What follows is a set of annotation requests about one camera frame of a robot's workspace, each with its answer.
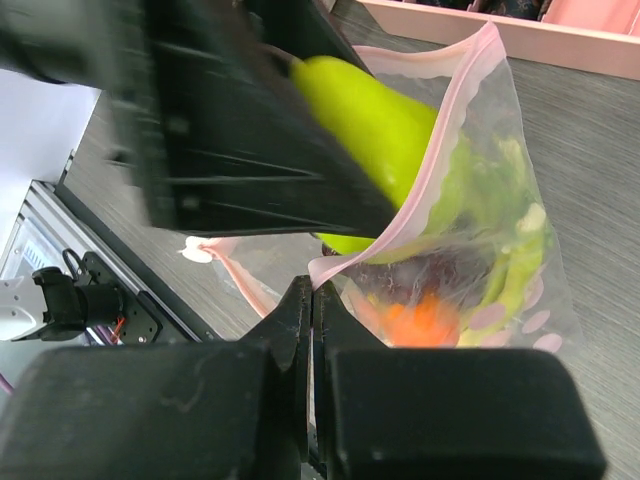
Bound dark purple grape bunch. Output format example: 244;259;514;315
333;247;495;307

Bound green pear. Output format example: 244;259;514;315
289;54;441;256

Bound green white celery stalk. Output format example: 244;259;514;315
425;134;549;346

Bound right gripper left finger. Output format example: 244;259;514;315
1;276;311;479

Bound black items in organizer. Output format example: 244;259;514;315
473;0;552;21

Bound pink compartment organizer box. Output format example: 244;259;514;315
363;1;639;80

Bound orange tangerine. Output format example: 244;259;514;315
381;295;460;348

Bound clear pink zip top bag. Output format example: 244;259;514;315
183;23;582;354

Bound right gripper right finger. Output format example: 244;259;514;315
312;284;607;479

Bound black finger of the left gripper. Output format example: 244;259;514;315
104;1;395;237

